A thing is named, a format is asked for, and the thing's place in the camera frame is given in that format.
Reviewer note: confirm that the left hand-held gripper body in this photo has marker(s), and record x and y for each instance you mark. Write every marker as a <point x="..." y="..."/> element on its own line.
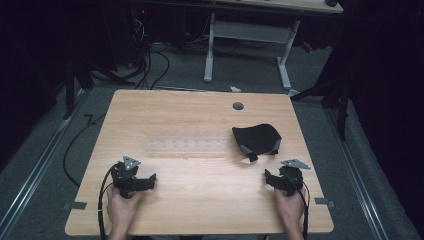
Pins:
<point x="128" y="178"/>

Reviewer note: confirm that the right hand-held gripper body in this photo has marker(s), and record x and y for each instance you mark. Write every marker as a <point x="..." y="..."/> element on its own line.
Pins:
<point x="290" y="178"/>

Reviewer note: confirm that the person's right hand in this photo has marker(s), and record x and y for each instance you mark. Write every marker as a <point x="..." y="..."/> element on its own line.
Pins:
<point x="291" y="208"/>

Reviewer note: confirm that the person's left hand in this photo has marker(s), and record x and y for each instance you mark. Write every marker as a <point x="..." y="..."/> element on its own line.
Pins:
<point x="121" y="210"/>

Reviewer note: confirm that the grey tape piece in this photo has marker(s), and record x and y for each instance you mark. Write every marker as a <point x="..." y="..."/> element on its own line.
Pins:
<point x="324" y="202"/>
<point x="76" y="205"/>

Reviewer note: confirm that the white paper scrap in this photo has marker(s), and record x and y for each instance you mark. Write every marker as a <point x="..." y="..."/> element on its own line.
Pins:
<point x="235" y="89"/>

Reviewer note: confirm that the black stand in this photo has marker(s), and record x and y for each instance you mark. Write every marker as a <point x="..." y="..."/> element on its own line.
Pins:
<point x="340" y="96"/>
<point x="70" y="86"/>

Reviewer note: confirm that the small red object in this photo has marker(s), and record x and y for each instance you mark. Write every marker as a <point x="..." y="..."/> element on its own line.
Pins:
<point x="307" y="47"/>

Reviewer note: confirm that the dark curtain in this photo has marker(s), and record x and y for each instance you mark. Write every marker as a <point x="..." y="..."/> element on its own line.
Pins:
<point x="390" y="83"/>
<point x="26" y="66"/>

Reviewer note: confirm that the white-framed desk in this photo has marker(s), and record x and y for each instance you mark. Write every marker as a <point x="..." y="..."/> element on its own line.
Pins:
<point x="250" y="31"/>

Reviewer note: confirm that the aluminium floor rail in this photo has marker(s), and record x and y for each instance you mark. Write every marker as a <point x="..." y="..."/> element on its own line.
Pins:
<point x="360" y="173"/>
<point x="36" y="170"/>

